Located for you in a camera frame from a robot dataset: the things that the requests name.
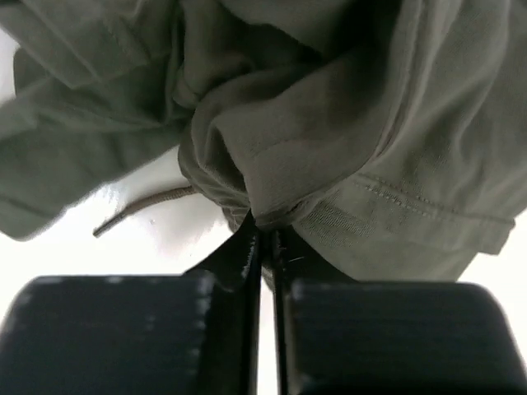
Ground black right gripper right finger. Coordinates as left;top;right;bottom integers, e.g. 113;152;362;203
269;230;526;394

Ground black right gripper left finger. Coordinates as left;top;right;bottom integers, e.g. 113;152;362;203
1;216;260;395

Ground olive green shorts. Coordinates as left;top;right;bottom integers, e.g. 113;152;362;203
1;1;526;281

